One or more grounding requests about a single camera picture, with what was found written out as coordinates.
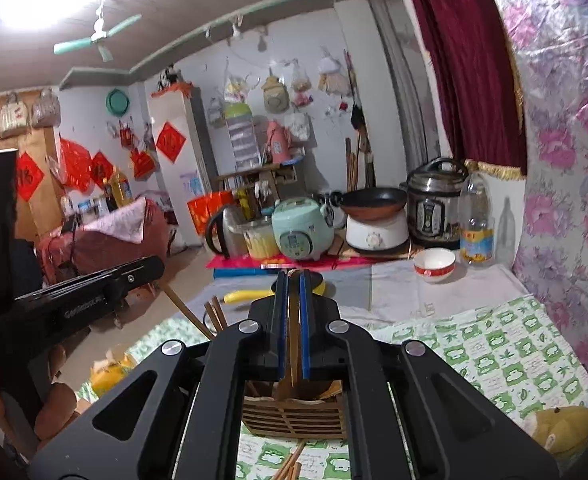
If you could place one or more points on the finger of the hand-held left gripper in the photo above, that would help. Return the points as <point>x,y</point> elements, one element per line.
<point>134,277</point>

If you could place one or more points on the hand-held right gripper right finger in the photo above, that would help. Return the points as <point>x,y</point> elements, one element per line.
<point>305,330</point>

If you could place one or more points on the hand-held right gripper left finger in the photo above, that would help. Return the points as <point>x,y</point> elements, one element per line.
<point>280,330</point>

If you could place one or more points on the brown wooden chopstick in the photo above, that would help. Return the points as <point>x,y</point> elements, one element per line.
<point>212,317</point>
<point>189,312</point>
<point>294,340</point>
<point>220,312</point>

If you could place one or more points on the wooden chopstick holder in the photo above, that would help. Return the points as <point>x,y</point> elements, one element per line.
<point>294,417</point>

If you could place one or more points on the person's left hand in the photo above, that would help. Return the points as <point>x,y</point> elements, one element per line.
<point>59,410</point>

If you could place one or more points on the red cloth covered furniture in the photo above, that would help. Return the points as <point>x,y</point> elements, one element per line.
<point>114,240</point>

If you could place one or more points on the yellow plastic object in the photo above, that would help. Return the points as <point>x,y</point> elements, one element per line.
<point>246,296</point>

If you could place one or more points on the pink mat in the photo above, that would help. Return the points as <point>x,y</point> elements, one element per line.
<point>354,261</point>

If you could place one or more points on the yellow oil bottle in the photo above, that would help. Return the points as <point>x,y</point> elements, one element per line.
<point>121,190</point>

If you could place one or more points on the red diamond paper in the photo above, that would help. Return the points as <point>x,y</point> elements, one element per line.
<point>171,141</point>
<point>101,169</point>
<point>30,177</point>

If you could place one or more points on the mint green rice cooker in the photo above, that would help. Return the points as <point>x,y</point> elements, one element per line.
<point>301,235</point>

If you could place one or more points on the red gift bag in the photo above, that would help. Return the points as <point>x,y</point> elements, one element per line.
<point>204,210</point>

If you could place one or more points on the stainless steel kettle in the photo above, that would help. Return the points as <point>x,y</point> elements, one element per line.
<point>226,235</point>

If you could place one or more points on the yellow tissue box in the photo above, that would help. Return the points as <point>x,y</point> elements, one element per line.
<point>109,377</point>

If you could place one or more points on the brown frying pan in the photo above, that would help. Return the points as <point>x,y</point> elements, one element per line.
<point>371,205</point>

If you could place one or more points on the woven hanging bag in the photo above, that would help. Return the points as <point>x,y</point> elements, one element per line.
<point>11,117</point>

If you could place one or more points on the white red bowl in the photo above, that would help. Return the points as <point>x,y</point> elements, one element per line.
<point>434,265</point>

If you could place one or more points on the wooden side table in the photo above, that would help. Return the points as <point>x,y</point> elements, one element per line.
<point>284,172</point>

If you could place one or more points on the clear hanging bag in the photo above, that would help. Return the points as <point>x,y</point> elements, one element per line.
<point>45,108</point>

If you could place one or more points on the steel pressure cooker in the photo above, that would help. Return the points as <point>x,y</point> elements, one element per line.
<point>431,210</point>

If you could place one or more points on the plastic drawer tower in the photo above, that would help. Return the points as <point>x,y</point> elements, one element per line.
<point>241,140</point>

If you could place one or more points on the green round basin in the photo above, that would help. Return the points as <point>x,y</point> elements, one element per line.
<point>118,101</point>

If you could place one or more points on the white refrigerator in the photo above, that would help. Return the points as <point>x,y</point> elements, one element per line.
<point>174,105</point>

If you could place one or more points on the pink thermos jug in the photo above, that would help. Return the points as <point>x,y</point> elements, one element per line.
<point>277,142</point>

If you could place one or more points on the green checkered tablecloth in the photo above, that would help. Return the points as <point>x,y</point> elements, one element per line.
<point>499,350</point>

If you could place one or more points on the clear plastic bottle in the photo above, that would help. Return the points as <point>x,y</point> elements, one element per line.
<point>476,230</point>

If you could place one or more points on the panda plush toy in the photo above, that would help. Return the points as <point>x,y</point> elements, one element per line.
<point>167,79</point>

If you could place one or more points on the hanging plastic bag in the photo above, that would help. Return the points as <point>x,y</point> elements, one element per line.
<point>236,85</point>
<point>333,75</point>
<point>302,87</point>

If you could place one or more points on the beige hanging bag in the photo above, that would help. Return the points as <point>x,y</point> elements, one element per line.
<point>275,92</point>

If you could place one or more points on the green ceiling fan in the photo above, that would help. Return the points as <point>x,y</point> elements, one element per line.
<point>99,35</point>

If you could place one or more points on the yellow and purple cloth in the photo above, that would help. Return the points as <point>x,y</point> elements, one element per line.
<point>564,430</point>

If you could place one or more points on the maroon curtain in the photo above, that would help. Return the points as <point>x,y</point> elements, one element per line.
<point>464,60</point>

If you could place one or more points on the floral plastic wall covering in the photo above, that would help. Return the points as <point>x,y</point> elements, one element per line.
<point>564,160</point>

